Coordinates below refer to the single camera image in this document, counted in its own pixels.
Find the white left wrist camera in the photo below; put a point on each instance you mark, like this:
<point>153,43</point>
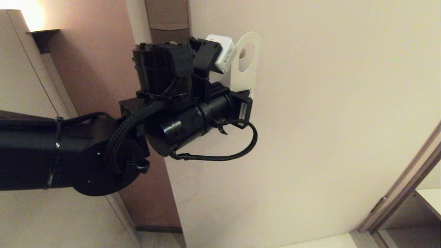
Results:
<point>224,51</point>

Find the brown metal lock plate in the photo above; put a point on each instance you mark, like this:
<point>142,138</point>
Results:
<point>167,17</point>

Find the white door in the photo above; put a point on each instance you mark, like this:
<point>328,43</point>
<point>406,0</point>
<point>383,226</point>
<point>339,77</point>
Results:
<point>327,137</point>

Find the brown door jamb panel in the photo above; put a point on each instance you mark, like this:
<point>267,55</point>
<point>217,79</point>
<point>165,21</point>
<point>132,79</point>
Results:
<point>100,69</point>

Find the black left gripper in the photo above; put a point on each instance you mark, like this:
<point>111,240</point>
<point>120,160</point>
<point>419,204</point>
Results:
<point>224,110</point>

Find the brown wooden door frame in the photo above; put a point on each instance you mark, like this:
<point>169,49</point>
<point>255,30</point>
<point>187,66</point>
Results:
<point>403,186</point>

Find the white and blue door hanger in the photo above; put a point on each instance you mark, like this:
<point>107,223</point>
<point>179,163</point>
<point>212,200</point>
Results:
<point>248,81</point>

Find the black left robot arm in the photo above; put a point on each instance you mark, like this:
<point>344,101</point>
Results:
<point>27,155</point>

